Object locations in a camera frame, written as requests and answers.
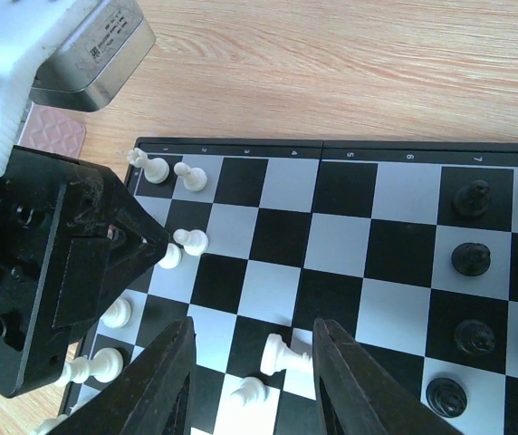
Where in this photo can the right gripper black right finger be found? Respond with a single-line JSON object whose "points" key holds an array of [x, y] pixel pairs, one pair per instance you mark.
{"points": [[355, 395]]}

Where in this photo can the black grey chessboard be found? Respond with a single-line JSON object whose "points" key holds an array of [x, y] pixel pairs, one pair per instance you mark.
{"points": [[298, 230]]}

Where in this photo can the white knight chess piece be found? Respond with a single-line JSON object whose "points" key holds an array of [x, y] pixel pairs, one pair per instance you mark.
{"points": [[277, 357]]}

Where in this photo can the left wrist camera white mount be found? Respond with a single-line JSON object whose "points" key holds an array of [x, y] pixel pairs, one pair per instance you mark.
{"points": [[73, 55]]}

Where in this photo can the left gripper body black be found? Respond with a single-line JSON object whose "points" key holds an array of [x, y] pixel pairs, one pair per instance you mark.
{"points": [[31, 351]]}

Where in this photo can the row of black chess pieces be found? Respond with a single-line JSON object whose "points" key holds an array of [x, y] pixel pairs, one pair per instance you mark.
{"points": [[471, 358]]}

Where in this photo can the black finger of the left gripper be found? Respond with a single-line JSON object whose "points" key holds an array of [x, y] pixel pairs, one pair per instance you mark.
{"points": [[114, 244]]}

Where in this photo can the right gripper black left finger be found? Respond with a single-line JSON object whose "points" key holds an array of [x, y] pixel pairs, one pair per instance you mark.
{"points": [[150, 396]]}

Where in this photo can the white king chess piece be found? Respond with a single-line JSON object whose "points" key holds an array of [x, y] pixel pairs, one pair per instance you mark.
{"points": [[105, 366]]}

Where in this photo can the white rook chess piece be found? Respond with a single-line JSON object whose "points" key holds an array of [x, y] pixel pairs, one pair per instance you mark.
{"points": [[155, 170]]}

